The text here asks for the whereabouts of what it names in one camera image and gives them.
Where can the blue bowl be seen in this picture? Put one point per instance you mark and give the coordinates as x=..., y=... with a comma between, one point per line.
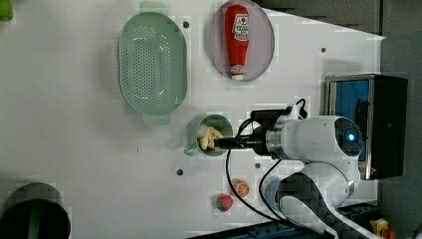
x=271, y=195

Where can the green mug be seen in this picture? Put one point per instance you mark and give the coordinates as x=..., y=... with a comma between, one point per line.
x=217, y=121

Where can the black toaster oven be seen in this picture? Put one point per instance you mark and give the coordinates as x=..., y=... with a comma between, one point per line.
x=377, y=104

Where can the yellow red emergency button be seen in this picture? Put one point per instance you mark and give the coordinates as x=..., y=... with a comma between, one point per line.
x=381, y=228

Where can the green perforated colander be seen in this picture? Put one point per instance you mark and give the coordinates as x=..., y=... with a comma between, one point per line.
x=152, y=63

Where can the red ketchup bottle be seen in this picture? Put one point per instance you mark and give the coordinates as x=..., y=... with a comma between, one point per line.
x=237, y=31

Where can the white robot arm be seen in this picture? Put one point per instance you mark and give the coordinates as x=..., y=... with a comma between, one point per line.
x=329, y=148

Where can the green marker cap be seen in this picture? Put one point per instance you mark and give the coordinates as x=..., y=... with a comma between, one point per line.
x=6, y=11

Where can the red strawberry on table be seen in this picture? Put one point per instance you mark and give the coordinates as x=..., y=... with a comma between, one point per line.
x=224, y=202

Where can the orange slice toy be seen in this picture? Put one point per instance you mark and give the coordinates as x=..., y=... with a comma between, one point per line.
x=241, y=188

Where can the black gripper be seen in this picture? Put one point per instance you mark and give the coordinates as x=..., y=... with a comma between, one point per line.
x=257, y=142

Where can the grey oval plate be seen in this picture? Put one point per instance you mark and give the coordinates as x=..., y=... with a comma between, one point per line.
x=261, y=45

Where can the peeled banana toy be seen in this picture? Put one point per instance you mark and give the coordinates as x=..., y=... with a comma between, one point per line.
x=207, y=136

